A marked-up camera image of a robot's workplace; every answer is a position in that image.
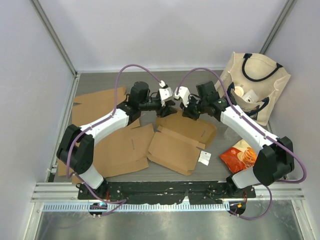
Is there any purple cable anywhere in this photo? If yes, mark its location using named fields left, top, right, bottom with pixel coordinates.
left=66, top=64, right=163, bottom=230
left=177, top=67, right=308, bottom=221

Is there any white box in bag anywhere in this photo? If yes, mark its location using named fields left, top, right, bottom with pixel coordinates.
left=242, top=89, right=259, bottom=103

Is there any round beige lid in bag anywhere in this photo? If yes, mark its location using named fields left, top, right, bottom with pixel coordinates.
left=234, top=86, right=245, bottom=98

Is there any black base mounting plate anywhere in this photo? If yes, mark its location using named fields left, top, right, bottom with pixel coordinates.
left=94, top=181, right=256, bottom=205

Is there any aluminium frame post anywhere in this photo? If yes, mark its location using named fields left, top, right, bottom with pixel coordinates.
left=259, top=0, right=297, bottom=55
left=30, top=0, right=78, bottom=77

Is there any white slotted cable duct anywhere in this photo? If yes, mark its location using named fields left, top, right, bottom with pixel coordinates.
left=42, top=201, right=230, bottom=213

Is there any small white paper packet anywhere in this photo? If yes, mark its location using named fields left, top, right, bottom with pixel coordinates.
left=198, top=150, right=212, bottom=166

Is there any beige canvas tote bag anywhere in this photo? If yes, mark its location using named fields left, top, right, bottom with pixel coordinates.
left=214, top=52, right=291, bottom=126

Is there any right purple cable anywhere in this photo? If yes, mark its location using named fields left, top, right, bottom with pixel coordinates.
left=177, top=67, right=308, bottom=221

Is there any clear plastic water bottle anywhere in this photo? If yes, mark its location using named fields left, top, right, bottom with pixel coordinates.
left=223, top=127, right=242, bottom=141

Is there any brown cardboard box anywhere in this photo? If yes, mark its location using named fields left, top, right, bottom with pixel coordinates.
left=147, top=110, right=218, bottom=176

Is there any orange chips snack bag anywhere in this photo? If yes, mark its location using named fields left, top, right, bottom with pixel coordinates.
left=219, top=139, right=257, bottom=174

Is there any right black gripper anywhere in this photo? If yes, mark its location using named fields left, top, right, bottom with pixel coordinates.
left=180, top=94, right=208, bottom=121

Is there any right aluminium frame post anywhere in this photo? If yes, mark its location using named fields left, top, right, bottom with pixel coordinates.
left=259, top=0, right=297, bottom=55

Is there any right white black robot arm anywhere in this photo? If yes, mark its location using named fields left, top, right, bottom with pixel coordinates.
left=174, top=81, right=295, bottom=198

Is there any left aluminium frame post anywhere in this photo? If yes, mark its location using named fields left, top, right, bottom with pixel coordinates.
left=30, top=0, right=78, bottom=77

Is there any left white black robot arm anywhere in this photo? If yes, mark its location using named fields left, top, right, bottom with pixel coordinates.
left=56, top=81, right=176, bottom=200

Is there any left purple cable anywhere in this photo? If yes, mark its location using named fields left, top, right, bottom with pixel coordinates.
left=66, top=64, right=163, bottom=230

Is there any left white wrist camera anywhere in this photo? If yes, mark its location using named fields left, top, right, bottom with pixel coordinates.
left=158, top=80, right=174, bottom=107

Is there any flat brown cardboard sheets stack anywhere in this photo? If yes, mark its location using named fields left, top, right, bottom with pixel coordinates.
left=71, top=89, right=155, bottom=178

